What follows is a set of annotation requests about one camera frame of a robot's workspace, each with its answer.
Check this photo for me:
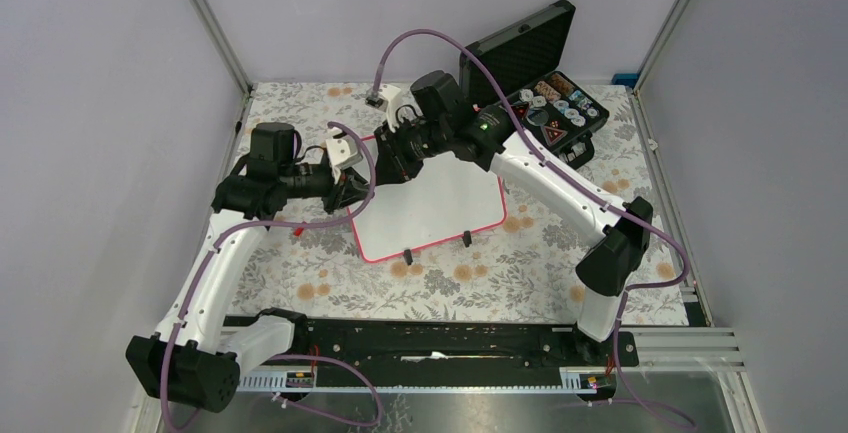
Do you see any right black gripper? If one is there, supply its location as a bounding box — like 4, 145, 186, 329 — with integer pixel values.
370, 115, 450, 188

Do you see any pink framed whiteboard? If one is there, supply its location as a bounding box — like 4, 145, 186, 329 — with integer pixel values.
353, 153, 507, 263

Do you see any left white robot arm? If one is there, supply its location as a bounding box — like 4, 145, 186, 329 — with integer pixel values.
126, 122, 375, 413

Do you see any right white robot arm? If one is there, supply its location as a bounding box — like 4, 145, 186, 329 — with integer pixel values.
365, 70, 653, 365

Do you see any open black chip case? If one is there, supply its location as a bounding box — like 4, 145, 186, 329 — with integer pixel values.
466, 0, 609, 169

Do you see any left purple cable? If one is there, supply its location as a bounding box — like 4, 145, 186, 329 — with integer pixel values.
158, 121, 386, 433

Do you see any purple cable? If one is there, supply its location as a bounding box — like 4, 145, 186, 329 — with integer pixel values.
372, 28, 698, 431
158, 121, 386, 433

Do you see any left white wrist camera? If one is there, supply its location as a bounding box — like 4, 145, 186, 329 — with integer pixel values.
324, 136, 364, 170

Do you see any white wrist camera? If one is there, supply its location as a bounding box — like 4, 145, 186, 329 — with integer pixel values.
365, 84, 403, 133
324, 136, 364, 170

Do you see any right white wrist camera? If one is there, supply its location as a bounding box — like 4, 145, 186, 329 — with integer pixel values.
365, 84, 403, 133

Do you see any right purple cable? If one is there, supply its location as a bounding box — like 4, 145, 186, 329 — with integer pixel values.
372, 28, 698, 431

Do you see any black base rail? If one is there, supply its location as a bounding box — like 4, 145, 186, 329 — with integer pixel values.
265, 318, 640, 392

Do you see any blue object behind frame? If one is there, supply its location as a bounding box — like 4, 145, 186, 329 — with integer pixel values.
611, 73, 640, 88

